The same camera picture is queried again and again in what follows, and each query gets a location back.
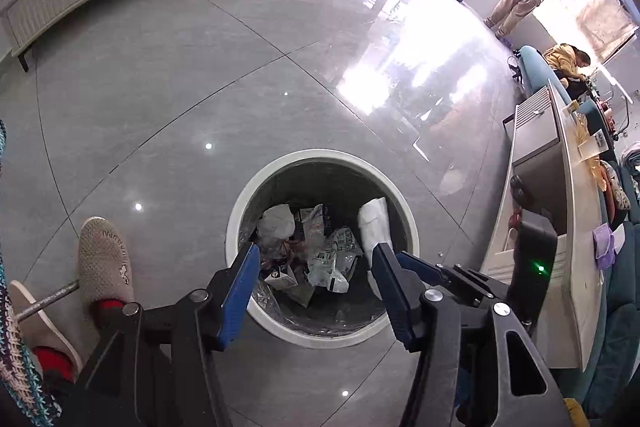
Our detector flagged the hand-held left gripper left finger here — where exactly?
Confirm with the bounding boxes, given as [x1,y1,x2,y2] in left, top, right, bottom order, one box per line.
[60,243,262,427]

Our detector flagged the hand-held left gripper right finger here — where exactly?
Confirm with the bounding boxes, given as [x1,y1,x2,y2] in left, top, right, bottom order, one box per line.
[371,243,573,427]

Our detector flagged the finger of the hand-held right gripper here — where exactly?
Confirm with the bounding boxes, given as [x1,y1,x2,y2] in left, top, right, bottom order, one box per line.
[397,251,510,308]

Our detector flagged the white green-print carton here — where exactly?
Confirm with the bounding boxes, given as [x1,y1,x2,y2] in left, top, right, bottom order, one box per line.
[295,204,326,248]

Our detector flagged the white round trash bin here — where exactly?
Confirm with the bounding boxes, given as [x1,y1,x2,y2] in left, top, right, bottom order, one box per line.
[225,149,421,349]

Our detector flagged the beige coffee table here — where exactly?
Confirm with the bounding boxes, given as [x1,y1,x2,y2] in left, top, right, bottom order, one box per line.
[480,79,613,370]

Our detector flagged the purple cloth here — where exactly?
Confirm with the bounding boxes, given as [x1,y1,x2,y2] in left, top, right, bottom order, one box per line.
[592,224,619,268]

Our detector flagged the patterned cushion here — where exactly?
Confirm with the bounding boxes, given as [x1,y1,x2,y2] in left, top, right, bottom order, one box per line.
[600,159,633,210]

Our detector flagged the teal sofa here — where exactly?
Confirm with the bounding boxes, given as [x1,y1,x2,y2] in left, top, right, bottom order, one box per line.
[515,46,640,427]

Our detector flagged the person's red sock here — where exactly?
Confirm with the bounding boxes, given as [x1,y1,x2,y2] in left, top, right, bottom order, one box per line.
[95,299,126,319]
[32,347,76,383]

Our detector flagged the person's beige mesh shoe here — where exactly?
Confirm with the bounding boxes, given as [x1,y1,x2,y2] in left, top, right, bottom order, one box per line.
[9,281,83,380]
[79,217,136,313]

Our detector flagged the grey metal rod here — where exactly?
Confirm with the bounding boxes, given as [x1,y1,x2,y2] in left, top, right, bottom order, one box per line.
[17,281,80,322]

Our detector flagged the zigzag knitted tablecloth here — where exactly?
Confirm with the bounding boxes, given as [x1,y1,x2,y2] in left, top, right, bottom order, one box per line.
[0,122,63,427]

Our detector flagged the beige hanging blanket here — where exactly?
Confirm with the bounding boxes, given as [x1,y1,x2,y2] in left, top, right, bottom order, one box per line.
[575,0,638,60]

